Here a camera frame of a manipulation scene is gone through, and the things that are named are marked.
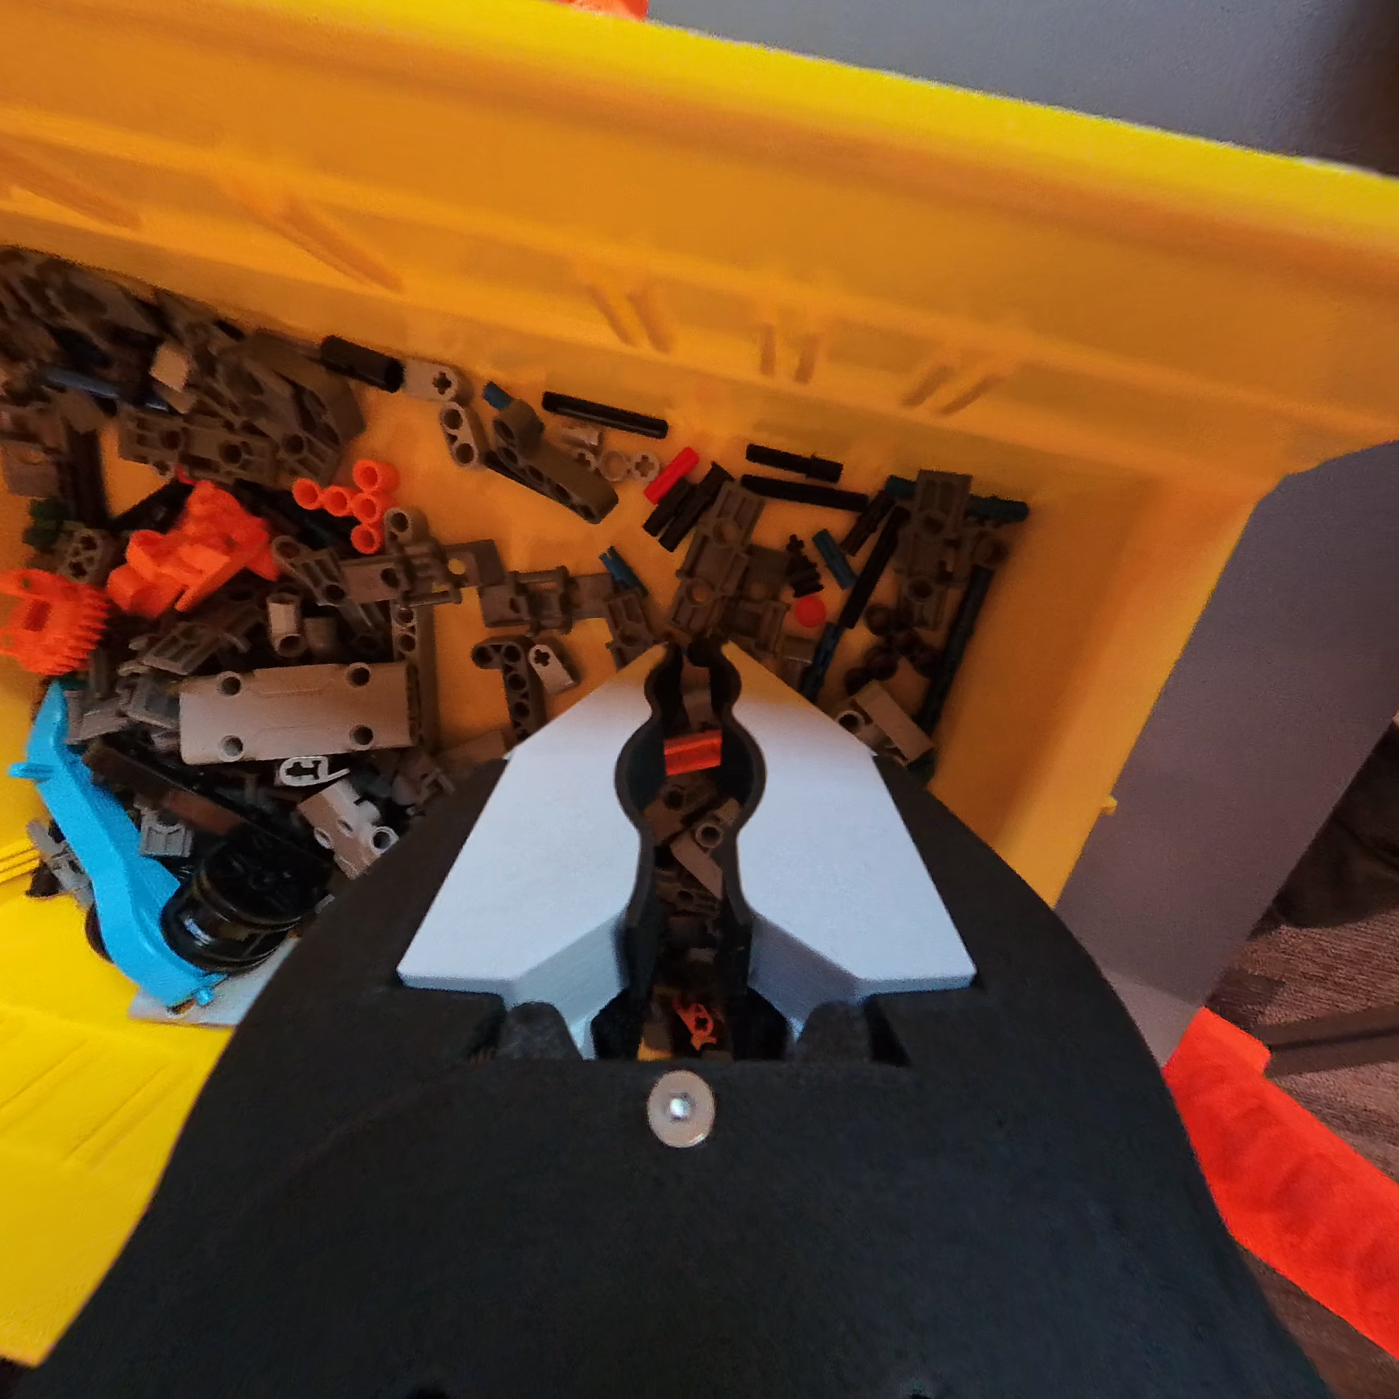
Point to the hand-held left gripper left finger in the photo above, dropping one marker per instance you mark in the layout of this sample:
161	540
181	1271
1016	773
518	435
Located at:
524	875

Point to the grey panel plate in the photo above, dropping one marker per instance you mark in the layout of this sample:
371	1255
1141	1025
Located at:
294	710

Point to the yellow plastic parts bin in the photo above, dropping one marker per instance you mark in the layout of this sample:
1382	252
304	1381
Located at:
764	219

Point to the orange triple pin connector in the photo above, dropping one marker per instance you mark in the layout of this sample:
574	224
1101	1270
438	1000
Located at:
349	497

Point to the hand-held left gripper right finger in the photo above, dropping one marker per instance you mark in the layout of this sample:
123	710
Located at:
852	875

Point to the orange round connector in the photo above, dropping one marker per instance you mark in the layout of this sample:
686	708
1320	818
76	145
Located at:
48	618

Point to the pile of dark building parts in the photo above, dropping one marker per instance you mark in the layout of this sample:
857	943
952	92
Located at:
721	547

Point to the black wheel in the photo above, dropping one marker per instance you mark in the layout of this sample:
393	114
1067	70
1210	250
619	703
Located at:
235	906

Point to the red ribbed connector piece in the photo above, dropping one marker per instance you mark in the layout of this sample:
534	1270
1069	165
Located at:
693	753

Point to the orange connector block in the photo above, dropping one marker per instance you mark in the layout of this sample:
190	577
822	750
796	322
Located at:
185	547

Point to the orange plastic object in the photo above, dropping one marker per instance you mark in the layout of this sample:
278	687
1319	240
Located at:
1289	1181

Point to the red short axle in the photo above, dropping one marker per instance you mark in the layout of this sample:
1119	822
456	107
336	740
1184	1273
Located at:
669	475

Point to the blue brick separator tool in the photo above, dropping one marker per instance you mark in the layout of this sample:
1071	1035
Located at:
86	832

